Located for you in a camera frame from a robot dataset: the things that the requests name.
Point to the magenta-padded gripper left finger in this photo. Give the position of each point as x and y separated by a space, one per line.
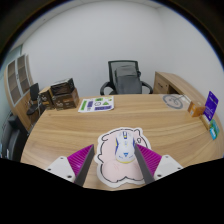
61 166

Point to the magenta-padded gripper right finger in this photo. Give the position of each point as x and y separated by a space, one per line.
165 165

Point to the white and blue computer mouse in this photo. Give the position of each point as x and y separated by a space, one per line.
125 148

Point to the pink pig-shaped mouse pad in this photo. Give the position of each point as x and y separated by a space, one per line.
118 173

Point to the black leather sofa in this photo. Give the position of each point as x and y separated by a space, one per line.
11 140

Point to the small teal box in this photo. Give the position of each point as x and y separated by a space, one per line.
214 129

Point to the small orange box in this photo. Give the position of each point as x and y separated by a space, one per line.
195 109

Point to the round grey patterned disc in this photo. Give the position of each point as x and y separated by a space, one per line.
172 101

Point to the wide brown cardboard box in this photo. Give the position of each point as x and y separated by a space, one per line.
66 101

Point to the white sheet with coloured prints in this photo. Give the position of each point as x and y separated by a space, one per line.
96 104

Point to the purple standing card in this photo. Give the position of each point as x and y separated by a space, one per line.
211 106

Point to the black visitor chair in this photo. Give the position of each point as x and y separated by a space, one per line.
34 95

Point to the black cardboard box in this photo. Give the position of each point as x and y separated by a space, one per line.
62 86

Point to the wooden side cabinet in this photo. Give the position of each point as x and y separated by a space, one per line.
170 83

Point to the wooden shelf unit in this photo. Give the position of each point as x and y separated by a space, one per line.
18 86

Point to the grey backpack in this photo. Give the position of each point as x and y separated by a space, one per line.
128 81

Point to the black mesh office chair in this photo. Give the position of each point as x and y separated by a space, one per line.
111 71

